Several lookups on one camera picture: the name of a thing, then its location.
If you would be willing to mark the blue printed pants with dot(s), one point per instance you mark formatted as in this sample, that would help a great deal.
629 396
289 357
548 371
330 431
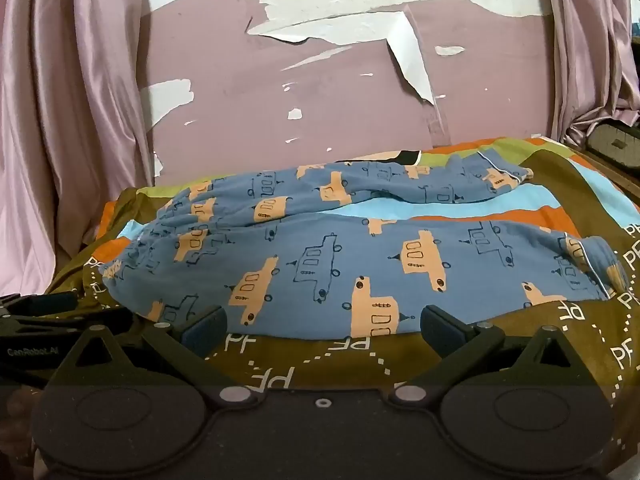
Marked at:
310 240

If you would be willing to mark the dark grey case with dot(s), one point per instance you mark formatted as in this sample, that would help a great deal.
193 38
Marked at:
617 142

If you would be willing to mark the striped printed bed sheet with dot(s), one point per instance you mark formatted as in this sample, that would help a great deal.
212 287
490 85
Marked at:
595 185

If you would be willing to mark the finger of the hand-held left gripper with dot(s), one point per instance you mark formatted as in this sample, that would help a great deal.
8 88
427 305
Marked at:
100 319

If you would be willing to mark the pink satin curtain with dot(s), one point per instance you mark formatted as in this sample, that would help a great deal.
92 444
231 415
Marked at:
65 110
585 50

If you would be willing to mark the person's left forearm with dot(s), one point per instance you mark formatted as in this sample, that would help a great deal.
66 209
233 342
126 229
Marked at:
15 410

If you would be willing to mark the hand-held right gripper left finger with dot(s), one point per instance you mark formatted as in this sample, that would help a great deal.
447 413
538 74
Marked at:
202 334

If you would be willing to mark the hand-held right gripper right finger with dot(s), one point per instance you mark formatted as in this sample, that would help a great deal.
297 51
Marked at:
441 331

